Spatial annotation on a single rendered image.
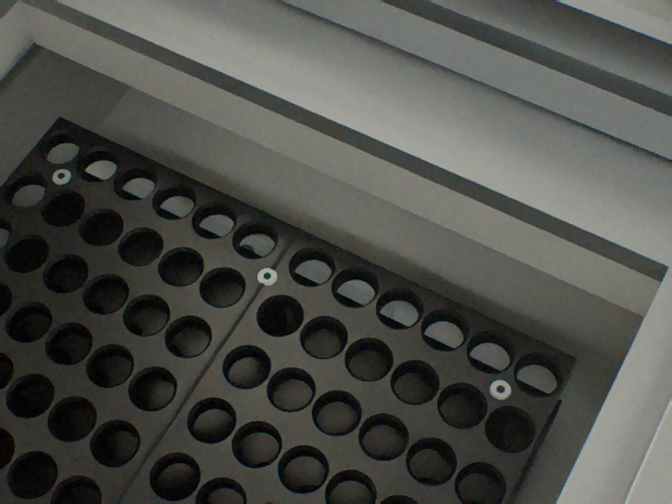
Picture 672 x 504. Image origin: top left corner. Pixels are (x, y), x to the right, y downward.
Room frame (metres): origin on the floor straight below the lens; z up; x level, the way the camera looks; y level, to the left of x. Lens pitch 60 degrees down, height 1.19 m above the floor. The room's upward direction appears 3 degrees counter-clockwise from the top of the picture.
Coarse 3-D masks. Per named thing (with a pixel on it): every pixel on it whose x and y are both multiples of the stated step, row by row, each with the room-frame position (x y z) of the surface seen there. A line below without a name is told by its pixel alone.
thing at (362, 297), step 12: (132, 192) 0.23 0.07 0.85; (144, 192) 0.23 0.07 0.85; (168, 204) 0.22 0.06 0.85; (180, 204) 0.22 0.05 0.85; (180, 216) 0.22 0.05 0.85; (204, 228) 0.21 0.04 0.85; (216, 228) 0.21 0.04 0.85; (228, 228) 0.21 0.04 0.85; (252, 240) 0.21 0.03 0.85; (264, 252) 0.20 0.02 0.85; (312, 276) 0.19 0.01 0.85; (324, 276) 0.19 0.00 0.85; (348, 288) 0.19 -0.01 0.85; (360, 300) 0.18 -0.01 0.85; (384, 312) 0.18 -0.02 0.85
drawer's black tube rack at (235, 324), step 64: (0, 192) 0.20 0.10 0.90; (64, 192) 0.20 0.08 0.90; (128, 192) 0.21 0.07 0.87; (0, 256) 0.17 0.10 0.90; (64, 256) 0.17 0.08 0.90; (128, 256) 0.19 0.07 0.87; (192, 256) 0.17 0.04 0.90; (256, 256) 0.19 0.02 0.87; (0, 320) 0.15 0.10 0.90; (64, 320) 0.15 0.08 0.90; (128, 320) 0.15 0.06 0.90; (192, 320) 0.15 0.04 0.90; (256, 320) 0.15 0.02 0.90; (320, 320) 0.15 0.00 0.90; (384, 320) 0.16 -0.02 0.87; (0, 384) 0.15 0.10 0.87; (64, 384) 0.13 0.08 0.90; (128, 384) 0.13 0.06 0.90; (192, 384) 0.13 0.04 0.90; (256, 384) 0.13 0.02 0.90; (320, 384) 0.13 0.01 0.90; (384, 384) 0.13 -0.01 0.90; (448, 384) 0.13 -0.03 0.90; (0, 448) 0.13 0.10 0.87; (64, 448) 0.11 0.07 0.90; (128, 448) 0.12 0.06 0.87; (192, 448) 0.11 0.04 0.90; (256, 448) 0.12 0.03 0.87; (320, 448) 0.11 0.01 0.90; (384, 448) 0.12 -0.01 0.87; (448, 448) 0.11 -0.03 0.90; (512, 448) 0.12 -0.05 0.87
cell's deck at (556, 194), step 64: (0, 0) 0.23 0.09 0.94; (64, 0) 0.23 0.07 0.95; (128, 0) 0.23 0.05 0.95; (192, 0) 0.23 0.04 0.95; (256, 0) 0.23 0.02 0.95; (0, 64) 0.23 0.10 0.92; (128, 64) 0.22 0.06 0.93; (192, 64) 0.21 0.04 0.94; (256, 64) 0.20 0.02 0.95; (320, 64) 0.20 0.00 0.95; (384, 64) 0.20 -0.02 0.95; (256, 128) 0.20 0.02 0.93; (320, 128) 0.18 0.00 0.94; (384, 128) 0.18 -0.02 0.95; (448, 128) 0.18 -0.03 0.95; (512, 128) 0.18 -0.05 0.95; (576, 128) 0.18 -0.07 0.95; (384, 192) 0.17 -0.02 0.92; (448, 192) 0.16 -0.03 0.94; (512, 192) 0.16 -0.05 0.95; (576, 192) 0.16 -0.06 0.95; (640, 192) 0.15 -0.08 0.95; (512, 256) 0.15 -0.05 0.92; (576, 256) 0.14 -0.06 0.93; (640, 256) 0.14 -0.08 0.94; (640, 384) 0.10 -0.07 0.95; (640, 448) 0.09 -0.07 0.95
